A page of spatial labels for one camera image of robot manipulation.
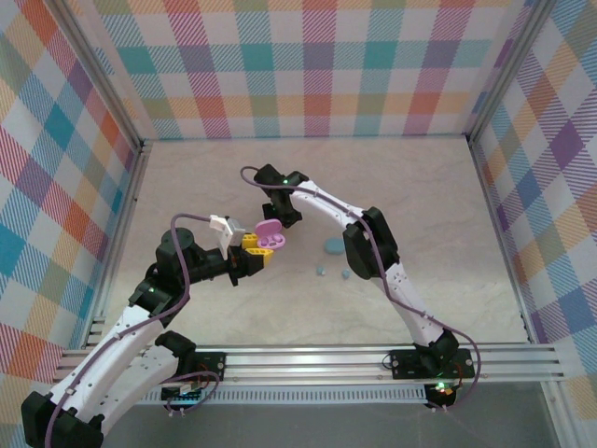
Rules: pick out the long aluminium base rail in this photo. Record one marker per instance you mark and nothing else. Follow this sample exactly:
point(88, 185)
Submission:
point(303, 361)

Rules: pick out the green-lit circuit board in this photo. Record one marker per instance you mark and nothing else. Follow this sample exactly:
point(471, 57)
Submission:
point(186, 395)

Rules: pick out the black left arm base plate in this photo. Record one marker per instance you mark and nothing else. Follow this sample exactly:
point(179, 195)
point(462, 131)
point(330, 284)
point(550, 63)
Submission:
point(214, 364)

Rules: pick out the blue earbud charging case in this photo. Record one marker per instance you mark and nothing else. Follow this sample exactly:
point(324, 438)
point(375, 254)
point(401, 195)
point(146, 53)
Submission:
point(333, 246)

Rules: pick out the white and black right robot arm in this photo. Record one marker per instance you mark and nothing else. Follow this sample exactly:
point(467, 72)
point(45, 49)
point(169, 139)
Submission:
point(410, 298)

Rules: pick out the aluminium frame post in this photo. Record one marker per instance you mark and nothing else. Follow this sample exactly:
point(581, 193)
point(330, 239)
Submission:
point(103, 79)
point(506, 70)

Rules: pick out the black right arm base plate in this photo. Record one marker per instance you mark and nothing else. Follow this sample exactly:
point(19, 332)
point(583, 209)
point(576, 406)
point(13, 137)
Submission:
point(406, 364)

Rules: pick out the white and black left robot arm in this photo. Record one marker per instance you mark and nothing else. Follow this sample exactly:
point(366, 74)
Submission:
point(116, 340)

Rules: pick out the orange-edged circuit board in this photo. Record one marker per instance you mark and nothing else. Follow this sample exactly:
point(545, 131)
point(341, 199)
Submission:
point(440, 394)

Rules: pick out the pink earbud charging case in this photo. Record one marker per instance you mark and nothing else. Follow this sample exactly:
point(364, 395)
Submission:
point(268, 228)

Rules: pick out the aluminium table side rail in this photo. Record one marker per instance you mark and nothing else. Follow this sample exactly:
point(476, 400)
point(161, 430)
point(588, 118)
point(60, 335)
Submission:
point(500, 233)
point(122, 233)

